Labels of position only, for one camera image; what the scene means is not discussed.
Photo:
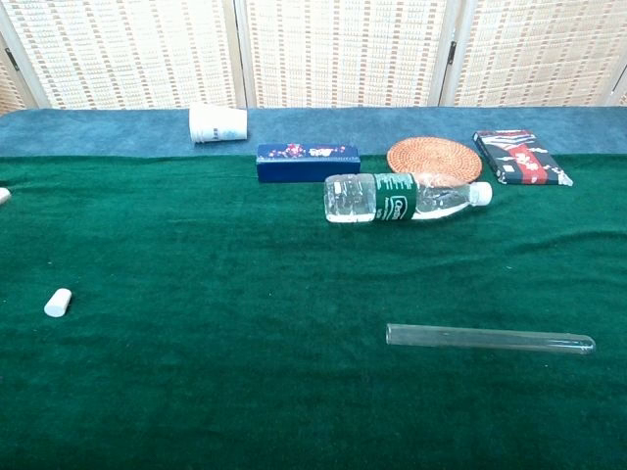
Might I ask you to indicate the clear water bottle green label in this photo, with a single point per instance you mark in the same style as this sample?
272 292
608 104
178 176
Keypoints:
397 198

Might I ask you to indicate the clear glass test tube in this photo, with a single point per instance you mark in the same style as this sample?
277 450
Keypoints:
490 339

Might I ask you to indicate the black red snack packet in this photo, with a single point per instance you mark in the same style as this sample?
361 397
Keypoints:
519 159

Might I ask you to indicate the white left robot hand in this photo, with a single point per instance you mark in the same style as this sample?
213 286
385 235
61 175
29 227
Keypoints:
4 197

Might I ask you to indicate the blue rectangular box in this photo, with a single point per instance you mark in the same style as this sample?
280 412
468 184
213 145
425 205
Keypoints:
308 169

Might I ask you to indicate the round woven rattan coaster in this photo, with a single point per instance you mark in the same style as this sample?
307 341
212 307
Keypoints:
431 156

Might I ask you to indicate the black screen hinge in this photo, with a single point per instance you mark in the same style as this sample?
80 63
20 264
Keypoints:
8 55
453 51

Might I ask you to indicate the woven bamboo screen panel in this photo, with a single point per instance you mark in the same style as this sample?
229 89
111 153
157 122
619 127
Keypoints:
343 49
10 93
127 49
539 49

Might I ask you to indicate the white stopper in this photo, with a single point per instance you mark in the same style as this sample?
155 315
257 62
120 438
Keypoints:
58 302

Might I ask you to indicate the blue table cover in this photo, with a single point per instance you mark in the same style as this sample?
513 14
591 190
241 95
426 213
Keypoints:
98 129

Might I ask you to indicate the green velvet cloth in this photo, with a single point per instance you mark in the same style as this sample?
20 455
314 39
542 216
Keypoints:
245 343

